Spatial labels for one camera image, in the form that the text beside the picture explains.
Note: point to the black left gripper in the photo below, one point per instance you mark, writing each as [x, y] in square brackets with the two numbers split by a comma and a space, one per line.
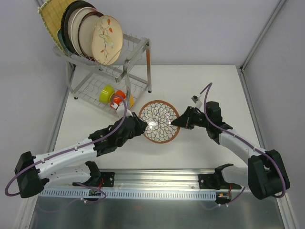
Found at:
[137, 124]

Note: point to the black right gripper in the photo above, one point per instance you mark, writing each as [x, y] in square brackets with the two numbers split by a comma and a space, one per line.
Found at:
[189, 118]

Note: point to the scale pattern white bowl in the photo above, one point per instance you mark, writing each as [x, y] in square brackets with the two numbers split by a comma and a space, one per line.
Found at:
[158, 115]

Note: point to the beige bird round plate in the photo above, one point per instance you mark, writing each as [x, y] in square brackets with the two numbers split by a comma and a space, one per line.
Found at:
[107, 40]

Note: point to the dark red rimmed plate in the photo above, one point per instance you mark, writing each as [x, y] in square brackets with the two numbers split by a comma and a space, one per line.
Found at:
[85, 33]

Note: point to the light blue divided plate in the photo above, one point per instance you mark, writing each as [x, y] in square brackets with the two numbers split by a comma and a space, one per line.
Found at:
[59, 36]

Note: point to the pink white round plate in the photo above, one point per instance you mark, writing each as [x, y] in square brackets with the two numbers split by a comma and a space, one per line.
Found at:
[73, 25]

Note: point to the black rimmed round plate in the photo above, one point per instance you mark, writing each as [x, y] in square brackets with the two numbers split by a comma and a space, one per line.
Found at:
[64, 29]

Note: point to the woven bamboo tray plate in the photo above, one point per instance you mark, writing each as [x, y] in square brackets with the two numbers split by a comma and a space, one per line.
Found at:
[51, 13]

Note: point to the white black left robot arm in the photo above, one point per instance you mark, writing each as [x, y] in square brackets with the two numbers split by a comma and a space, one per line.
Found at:
[75, 163]

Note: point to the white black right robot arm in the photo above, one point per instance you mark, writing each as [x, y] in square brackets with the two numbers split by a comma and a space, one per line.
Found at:
[265, 173]

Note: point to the stainless steel dish rack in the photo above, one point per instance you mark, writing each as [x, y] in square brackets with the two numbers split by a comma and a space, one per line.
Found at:
[131, 73]

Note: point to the yellow bowl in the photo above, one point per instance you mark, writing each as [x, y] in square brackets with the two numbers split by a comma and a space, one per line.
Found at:
[131, 101]

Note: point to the orange bowl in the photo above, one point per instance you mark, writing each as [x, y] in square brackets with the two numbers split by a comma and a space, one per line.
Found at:
[117, 98]

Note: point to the lime green bowl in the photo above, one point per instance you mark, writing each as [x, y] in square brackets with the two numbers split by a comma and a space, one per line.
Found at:
[107, 92]

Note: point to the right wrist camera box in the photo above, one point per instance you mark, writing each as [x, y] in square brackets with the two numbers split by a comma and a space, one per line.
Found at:
[197, 101]

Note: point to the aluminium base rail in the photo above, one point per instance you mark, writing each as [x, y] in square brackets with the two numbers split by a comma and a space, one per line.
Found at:
[156, 180]

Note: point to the aluminium right frame post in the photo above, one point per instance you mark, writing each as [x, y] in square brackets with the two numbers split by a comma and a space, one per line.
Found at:
[267, 26]

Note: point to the aluminium frame post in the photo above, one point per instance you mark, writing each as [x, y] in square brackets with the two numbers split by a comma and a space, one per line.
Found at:
[39, 3]
[267, 26]

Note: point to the white slotted cable duct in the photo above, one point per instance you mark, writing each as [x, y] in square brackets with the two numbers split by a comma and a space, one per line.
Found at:
[129, 194]

